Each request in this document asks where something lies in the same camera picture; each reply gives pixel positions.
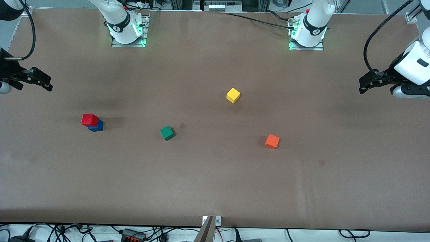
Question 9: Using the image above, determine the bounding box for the red wooden block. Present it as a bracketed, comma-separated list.
[81, 114, 100, 128]

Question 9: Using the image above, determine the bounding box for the orange wooden block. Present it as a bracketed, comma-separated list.
[264, 134, 280, 150]

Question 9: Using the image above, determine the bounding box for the green wooden block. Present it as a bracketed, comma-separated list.
[160, 125, 176, 141]

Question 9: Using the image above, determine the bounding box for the yellow wooden block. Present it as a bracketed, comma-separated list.
[226, 88, 241, 104]

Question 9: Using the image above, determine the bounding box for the silver electronics box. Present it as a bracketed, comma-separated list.
[204, 0, 243, 13]

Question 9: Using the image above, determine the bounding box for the black connector box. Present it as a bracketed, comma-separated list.
[121, 228, 147, 242]

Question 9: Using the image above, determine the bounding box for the large table cover sheet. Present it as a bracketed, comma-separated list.
[0, 7, 430, 233]

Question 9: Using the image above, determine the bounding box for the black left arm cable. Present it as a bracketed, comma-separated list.
[363, 0, 418, 73]

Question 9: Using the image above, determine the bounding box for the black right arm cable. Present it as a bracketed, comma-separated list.
[5, 0, 36, 61]

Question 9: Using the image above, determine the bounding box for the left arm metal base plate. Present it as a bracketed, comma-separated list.
[288, 18, 325, 51]

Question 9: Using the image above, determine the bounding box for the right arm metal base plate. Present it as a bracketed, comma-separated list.
[111, 15, 149, 48]

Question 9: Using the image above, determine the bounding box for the black cable to arm base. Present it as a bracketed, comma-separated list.
[232, 13, 297, 30]

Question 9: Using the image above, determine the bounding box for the looped black cable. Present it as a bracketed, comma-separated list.
[338, 229, 372, 239]

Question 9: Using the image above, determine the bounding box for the wooden post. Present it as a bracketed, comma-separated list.
[194, 216, 215, 242]

